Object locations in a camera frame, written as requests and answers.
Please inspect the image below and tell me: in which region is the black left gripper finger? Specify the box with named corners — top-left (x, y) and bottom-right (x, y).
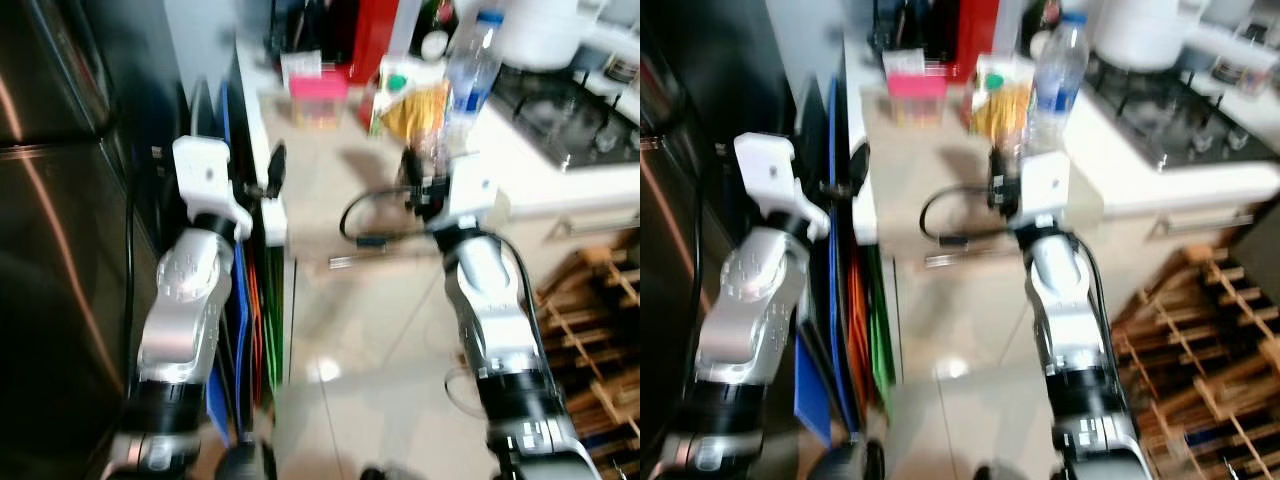
top-left (846, 139), bottom-right (874, 197)
top-left (262, 142), bottom-right (290, 199)

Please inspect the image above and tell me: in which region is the dark glossy fridge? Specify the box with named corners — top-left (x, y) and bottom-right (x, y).
top-left (0, 0), bottom-right (202, 480)
top-left (640, 0), bottom-right (837, 480)

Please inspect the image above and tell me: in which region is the yellow snack bag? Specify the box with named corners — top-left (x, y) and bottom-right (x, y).
top-left (969, 81), bottom-right (1034, 147)
top-left (379, 81), bottom-right (452, 147)

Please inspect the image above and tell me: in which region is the pink lidded container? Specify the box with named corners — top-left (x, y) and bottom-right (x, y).
top-left (886, 69), bottom-right (950, 130)
top-left (287, 69), bottom-right (350, 130)

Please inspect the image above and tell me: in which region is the white carton green cap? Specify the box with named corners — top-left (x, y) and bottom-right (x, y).
top-left (371, 57), bottom-right (422, 137)
top-left (974, 57), bottom-right (1012, 132)

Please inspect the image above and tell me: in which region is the beige kitchen cabinet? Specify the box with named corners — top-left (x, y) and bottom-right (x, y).
top-left (890, 190), bottom-right (1280, 332)
top-left (285, 190), bottom-right (641, 342)

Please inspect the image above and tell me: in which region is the clear bottle blue label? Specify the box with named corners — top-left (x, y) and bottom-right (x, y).
top-left (434, 9), bottom-right (507, 167)
top-left (1021, 11), bottom-right (1090, 157)

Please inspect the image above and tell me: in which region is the small white box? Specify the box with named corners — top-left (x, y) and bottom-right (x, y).
top-left (279, 49), bottom-right (324, 87)
top-left (881, 47), bottom-right (927, 80)

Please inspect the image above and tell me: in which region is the round black white gadget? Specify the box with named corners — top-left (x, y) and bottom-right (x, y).
top-left (417, 0), bottom-right (460, 62)
top-left (1024, 0), bottom-right (1062, 57)

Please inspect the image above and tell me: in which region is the red box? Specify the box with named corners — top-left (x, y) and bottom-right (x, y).
top-left (947, 0), bottom-right (1002, 82)
top-left (344, 0), bottom-right (402, 87)

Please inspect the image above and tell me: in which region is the orange flat board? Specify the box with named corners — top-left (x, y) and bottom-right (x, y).
top-left (847, 249), bottom-right (872, 402)
top-left (244, 249), bottom-right (264, 402)

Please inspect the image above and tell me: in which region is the green flat board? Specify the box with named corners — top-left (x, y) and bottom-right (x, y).
top-left (867, 249), bottom-right (897, 397)
top-left (261, 249), bottom-right (287, 402)

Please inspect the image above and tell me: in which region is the blue flat board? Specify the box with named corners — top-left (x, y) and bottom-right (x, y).
top-left (794, 79), bottom-right (862, 447)
top-left (204, 79), bottom-right (252, 447)

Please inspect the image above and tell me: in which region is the black utensil holder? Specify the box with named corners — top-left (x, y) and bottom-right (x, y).
top-left (264, 0), bottom-right (352, 57)
top-left (871, 0), bottom-right (952, 52)

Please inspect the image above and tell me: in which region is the black gas stove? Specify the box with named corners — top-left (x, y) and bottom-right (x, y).
top-left (1079, 54), bottom-right (1280, 172)
top-left (479, 59), bottom-right (641, 172)

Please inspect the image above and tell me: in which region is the white pot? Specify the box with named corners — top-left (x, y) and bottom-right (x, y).
top-left (1089, 0), bottom-right (1202, 72)
top-left (499, 0), bottom-right (602, 72)

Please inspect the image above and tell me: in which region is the wooden slatted rack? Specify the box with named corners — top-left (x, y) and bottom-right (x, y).
top-left (534, 229), bottom-right (641, 480)
top-left (1109, 234), bottom-right (1280, 480)

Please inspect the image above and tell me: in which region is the black left robot leg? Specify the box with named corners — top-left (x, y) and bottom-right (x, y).
top-left (834, 439), bottom-right (887, 480)
top-left (214, 439), bottom-right (277, 480)

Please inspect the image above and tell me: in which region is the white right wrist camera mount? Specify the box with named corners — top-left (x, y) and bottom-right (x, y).
top-left (1015, 150), bottom-right (1072, 232)
top-left (440, 153), bottom-right (502, 232)

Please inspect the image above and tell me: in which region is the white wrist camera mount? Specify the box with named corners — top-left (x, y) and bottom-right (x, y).
top-left (1015, 150), bottom-right (1072, 232)
top-left (733, 132), bottom-right (832, 242)
top-left (440, 153), bottom-right (502, 232)
top-left (172, 136), bottom-right (254, 240)

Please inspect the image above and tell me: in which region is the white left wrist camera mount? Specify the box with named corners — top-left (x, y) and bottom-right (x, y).
top-left (172, 136), bottom-right (254, 240)
top-left (733, 132), bottom-right (832, 242)

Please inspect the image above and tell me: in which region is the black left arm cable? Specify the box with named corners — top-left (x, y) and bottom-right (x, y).
top-left (122, 145), bottom-right (167, 401)
top-left (685, 150), bottom-right (742, 412)

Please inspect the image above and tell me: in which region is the short silver drawer handle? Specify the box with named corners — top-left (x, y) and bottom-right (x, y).
top-left (1149, 209), bottom-right (1242, 240)
top-left (544, 212), bottom-right (640, 239)

